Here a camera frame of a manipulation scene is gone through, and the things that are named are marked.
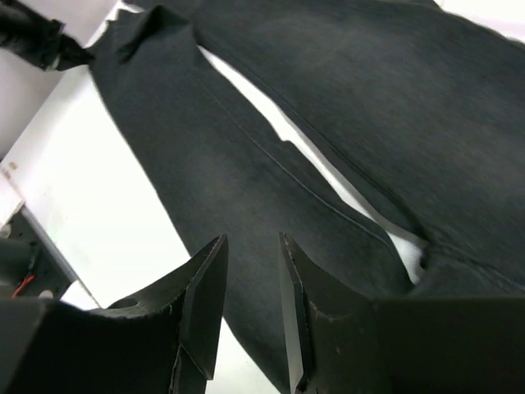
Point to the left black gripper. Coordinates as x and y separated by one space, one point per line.
40 41

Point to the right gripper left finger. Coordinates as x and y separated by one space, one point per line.
161 339

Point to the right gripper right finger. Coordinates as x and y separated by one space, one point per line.
340 341

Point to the black trousers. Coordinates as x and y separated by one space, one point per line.
386 137

